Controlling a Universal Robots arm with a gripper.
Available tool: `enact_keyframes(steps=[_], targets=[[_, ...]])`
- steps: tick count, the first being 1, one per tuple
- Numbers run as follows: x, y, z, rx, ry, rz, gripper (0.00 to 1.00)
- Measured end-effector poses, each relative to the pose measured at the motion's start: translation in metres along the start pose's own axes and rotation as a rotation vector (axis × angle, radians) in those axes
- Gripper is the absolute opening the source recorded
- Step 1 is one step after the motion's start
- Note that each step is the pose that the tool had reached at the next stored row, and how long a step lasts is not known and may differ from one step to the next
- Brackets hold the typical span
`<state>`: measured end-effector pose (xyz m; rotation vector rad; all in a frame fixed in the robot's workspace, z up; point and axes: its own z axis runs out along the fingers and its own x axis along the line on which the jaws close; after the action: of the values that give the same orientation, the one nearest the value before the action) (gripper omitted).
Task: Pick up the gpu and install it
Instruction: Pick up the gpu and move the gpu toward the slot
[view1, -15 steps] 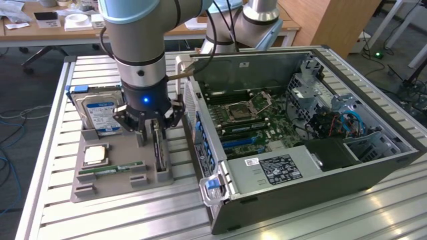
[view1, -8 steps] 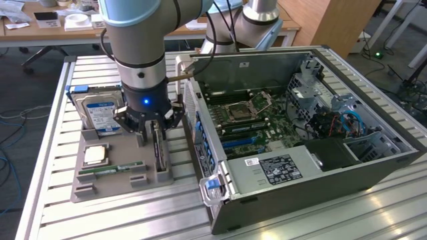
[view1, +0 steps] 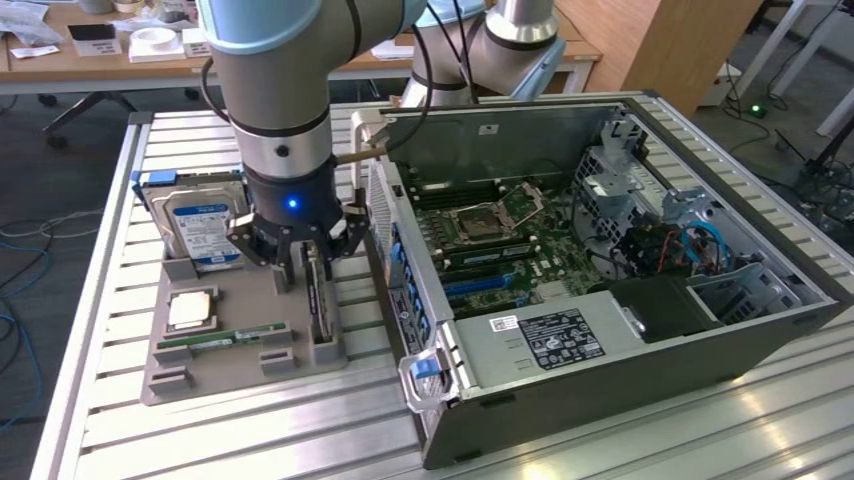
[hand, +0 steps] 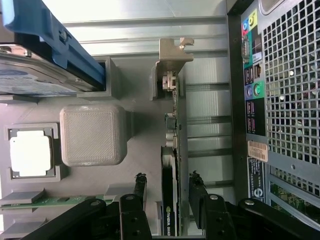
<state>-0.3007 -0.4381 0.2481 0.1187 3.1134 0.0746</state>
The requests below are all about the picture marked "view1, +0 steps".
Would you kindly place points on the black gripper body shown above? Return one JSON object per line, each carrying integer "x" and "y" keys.
{"x": 293, "y": 200}

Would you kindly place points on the graphics card with metal bracket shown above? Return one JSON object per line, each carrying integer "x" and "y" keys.
{"x": 319, "y": 310}

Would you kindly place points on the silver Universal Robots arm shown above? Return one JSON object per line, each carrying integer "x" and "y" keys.
{"x": 280, "y": 100}

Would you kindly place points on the hard disk in blue carrier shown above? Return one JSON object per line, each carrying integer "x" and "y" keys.
{"x": 193, "y": 225}

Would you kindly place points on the grey parts rack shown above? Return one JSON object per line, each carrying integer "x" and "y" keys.
{"x": 247, "y": 300}

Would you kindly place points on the CPU chip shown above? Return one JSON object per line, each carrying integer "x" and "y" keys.
{"x": 189, "y": 310}

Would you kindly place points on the RAM slot white clips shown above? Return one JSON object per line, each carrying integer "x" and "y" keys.
{"x": 459, "y": 196}

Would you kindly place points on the CPU socket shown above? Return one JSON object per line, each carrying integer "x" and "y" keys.
{"x": 480, "y": 225}

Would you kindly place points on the green RAM stick white label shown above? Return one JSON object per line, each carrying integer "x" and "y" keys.
{"x": 487, "y": 256}

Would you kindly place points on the black expansion slot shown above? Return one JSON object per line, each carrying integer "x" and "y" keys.
{"x": 480, "y": 275}

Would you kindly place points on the blue expansion slot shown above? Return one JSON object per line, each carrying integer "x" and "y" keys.
{"x": 476, "y": 286}

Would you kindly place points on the metal socket cover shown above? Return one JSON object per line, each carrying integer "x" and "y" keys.
{"x": 516, "y": 189}

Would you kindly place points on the blue case latch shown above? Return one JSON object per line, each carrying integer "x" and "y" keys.
{"x": 423, "y": 372}

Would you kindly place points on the green motherboard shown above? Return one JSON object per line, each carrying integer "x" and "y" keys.
{"x": 554, "y": 240}

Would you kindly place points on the grey power supply unit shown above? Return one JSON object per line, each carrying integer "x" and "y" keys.
{"x": 494, "y": 350}

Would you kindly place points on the silver chipset heatsink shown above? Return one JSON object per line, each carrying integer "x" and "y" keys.
{"x": 554, "y": 292}

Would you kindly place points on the white papers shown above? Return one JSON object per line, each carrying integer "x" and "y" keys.
{"x": 393, "y": 51}

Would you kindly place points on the flat white box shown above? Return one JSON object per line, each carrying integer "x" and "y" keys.
{"x": 156, "y": 54}

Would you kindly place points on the black chair base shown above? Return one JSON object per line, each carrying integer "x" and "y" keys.
{"x": 73, "y": 112}

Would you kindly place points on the white tape roll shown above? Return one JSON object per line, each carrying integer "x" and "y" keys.
{"x": 152, "y": 37}

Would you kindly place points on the metal drive cage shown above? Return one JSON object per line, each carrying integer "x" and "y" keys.
{"x": 614, "y": 190}

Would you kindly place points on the small dark object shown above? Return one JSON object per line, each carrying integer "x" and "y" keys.
{"x": 173, "y": 16}

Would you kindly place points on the white box black lid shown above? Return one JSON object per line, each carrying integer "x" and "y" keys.
{"x": 95, "y": 40}

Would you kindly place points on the beige tape roll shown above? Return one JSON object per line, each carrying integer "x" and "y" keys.
{"x": 128, "y": 6}

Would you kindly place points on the grey cup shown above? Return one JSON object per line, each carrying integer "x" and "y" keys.
{"x": 95, "y": 6}

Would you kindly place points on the white paper red print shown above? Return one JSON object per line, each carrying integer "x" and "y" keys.
{"x": 33, "y": 51}

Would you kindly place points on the open dark PC case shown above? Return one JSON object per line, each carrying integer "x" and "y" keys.
{"x": 600, "y": 400}

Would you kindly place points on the clear plastic bag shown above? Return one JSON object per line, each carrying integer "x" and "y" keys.
{"x": 26, "y": 25}

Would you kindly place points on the wooden cabinet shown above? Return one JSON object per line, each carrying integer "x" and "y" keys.
{"x": 667, "y": 50}

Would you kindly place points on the metal disk bay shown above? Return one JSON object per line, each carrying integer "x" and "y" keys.
{"x": 767, "y": 295}

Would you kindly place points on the device with green light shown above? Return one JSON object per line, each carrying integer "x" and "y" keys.
{"x": 756, "y": 109}

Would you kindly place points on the black tripod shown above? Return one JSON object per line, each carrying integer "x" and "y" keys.
{"x": 823, "y": 160}

